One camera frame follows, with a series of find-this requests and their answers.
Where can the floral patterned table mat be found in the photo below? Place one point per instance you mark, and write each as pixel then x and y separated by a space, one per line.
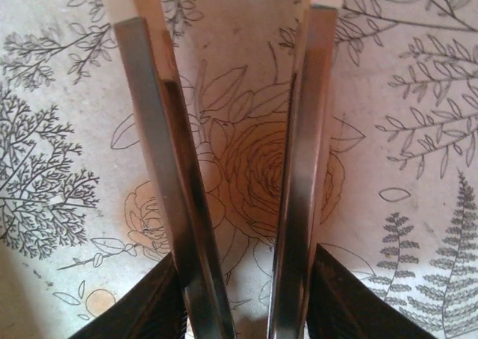
pixel 411 92

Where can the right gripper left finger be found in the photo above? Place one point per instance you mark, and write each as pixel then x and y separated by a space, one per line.
pixel 143 92

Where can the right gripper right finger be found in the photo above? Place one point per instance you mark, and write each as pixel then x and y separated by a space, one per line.
pixel 310 92

